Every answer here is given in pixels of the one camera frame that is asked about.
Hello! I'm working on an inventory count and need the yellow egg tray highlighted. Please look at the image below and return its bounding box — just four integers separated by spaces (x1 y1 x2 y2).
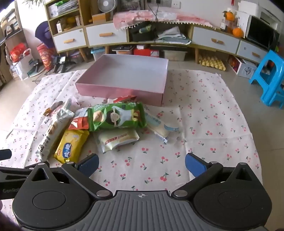
198 55 226 72

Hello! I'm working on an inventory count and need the white black microwave oven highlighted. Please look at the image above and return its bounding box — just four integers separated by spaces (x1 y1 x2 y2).
245 15 280 52

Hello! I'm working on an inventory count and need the white printed storage box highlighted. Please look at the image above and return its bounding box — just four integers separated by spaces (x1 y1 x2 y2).
236 59 259 78

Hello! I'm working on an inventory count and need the white shopping bag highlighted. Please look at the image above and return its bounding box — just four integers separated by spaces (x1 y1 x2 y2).
12 48 34 80

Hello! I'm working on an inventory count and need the red white snack packet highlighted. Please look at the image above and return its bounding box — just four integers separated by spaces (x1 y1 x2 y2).
113 95 137 104

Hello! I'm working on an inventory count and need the white drawer wooden handle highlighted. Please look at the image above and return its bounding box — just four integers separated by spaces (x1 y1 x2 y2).
86 22 128 47
53 29 87 53
237 41 268 64
192 26 240 55

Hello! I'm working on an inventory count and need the purple cap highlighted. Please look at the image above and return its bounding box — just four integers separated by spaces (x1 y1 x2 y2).
35 21 56 48

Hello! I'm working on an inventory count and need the red printed lantern bag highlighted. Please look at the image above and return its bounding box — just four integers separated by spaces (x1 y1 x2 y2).
37 43 57 68

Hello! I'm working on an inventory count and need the orange fruit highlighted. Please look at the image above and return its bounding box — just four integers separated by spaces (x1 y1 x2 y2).
224 10 235 22
232 27 244 38

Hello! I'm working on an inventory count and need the pink cardboard box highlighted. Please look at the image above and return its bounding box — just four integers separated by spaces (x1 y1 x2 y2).
75 54 169 107

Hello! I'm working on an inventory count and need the yellow snack packet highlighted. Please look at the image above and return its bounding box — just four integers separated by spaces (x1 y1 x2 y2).
54 129 90 165

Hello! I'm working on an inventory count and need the red cardboard box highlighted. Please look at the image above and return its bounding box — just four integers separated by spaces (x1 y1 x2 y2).
133 47 160 57

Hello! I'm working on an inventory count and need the pile of folded cloth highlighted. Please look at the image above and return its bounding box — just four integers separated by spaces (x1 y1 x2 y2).
156 27 192 45

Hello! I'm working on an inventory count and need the black open bag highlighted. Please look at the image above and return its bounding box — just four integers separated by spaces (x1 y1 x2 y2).
129 22 158 42

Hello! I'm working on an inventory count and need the black device on stand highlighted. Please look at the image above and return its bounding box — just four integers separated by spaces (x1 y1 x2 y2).
53 56 74 74

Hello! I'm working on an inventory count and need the wooden cabinet with white drawers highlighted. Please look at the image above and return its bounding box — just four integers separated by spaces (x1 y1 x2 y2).
44 0 275 66

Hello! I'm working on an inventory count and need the wall socket panel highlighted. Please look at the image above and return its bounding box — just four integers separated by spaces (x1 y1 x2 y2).
148 0 181 8

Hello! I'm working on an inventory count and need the small wooden box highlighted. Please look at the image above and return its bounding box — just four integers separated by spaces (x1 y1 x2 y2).
92 13 107 24

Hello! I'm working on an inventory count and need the tall white snack bag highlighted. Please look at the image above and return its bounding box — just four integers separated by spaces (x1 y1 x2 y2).
35 98 75 162

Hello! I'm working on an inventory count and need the stack of papers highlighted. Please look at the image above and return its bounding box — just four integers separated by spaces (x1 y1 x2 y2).
48 1 65 18

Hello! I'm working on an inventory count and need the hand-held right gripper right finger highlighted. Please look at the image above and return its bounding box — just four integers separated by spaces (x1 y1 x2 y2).
171 152 260 199

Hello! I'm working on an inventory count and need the cherry print cloth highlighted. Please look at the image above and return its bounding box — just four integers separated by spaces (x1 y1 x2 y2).
0 69 263 225

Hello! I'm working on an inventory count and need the green chip bag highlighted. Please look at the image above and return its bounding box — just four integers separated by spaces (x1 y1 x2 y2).
88 102 147 132

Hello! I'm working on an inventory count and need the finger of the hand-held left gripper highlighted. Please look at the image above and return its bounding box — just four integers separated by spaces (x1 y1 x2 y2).
0 149 12 161

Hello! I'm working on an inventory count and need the red gift bag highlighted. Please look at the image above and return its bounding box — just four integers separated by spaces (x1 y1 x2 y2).
10 43 28 63

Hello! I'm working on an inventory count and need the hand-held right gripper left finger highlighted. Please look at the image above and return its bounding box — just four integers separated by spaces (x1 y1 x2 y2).
24 153 112 200

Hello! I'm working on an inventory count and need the white blue snack packet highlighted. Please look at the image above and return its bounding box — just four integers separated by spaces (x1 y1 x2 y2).
144 112 180 144

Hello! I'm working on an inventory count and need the cream white snack packet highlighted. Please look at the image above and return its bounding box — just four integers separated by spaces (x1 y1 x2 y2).
98 129 140 154

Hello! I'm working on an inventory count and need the pink cherry print cover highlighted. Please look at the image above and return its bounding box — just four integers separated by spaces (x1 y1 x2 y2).
113 10 220 31

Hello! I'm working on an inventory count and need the clear plastic storage bin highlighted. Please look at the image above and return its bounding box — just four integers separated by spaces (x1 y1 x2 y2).
163 50 186 62

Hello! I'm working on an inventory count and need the clear bin with orange handle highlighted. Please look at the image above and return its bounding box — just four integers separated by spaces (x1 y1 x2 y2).
112 45 135 56

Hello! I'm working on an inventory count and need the clear bin with blue lid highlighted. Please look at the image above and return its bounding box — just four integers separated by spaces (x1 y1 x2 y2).
91 48 106 62

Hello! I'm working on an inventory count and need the white desk fan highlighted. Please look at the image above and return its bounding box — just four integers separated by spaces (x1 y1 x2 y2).
97 0 116 13

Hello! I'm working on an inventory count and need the blue plastic stool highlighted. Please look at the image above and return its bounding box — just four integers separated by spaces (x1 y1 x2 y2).
248 50 284 109

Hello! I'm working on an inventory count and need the wooden side shelf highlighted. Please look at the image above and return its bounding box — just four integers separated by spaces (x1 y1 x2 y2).
0 4 25 89

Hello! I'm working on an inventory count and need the red silver snack packet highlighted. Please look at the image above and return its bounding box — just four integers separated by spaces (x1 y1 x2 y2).
68 107 90 131

